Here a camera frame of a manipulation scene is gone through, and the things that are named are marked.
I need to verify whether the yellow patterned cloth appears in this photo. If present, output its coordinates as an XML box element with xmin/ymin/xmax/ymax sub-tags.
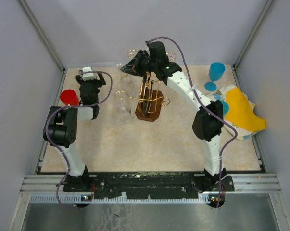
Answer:
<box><xmin>207</xmin><ymin>85</ymin><xmax>266</xmax><ymax>140</ymax></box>

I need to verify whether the red plastic wine glass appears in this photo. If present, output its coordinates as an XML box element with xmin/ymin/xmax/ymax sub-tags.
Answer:
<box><xmin>60</xmin><ymin>89</ymin><xmax>79</xmax><ymax>106</ymax></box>

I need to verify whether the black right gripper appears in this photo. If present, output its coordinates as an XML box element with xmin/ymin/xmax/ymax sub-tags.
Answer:
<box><xmin>120</xmin><ymin>51</ymin><xmax>157</xmax><ymax>78</ymax></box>

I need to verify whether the clear wine glass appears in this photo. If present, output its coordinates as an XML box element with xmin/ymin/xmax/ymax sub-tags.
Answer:
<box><xmin>116</xmin><ymin>63</ymin><xmax>134</xmax><ymax>87</ymax></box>
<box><xmin>114</xmin><ymin>91</ymin><xmax>131</xmax><ymax>116</ymax></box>

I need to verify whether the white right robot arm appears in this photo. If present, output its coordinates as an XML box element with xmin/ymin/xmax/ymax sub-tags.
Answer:
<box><xmin>120</xmin><ymin>41</ymin><xmax>223</xmax><ymax>191</ymax></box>

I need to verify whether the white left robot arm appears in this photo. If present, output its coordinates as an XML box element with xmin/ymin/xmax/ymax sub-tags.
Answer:
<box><xmin>43</xmin><ymin>67</ymin><xmax>106</xmax><ymax>191</ymax></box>

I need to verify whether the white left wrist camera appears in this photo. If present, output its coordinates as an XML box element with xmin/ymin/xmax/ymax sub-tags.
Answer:
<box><xmin>79</xmin><ymin>66</ymin><xmax>97</xmax><ymax>81</ymax></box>

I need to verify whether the blue wine glass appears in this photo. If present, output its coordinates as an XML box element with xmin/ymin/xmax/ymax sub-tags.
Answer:
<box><xmin>214</xmin><ymin>93</ymin><xmax>229</xmax><ymax>115</ymax></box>
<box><xmin>204</xmin><ymin>62</ymin><xmax>226</xmax><ymax>91</ymax></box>

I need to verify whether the blue wine glass front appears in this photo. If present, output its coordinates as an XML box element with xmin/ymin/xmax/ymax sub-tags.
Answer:
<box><xmin>214</xmin><ymin>93</ymin><xmax>229</xmax><ymax>115</ymax></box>

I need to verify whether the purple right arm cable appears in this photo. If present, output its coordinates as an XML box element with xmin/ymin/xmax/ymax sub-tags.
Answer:
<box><xmin>145</xmin><ymin>36</ymin><xmax>239</xmax><ymax>209</ymax></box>

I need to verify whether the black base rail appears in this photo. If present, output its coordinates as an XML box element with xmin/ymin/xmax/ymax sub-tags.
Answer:
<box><xmin>22</xmin><ymin>166</ymin><xmax>280</xmax><ymax>208</ymax></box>

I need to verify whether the gold wire glass rack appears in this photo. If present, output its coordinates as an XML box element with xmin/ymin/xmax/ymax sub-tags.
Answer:
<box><xmin>120</xmin><ymin>47</ymin><xmax>182</xmax><ymax>122</ymax></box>

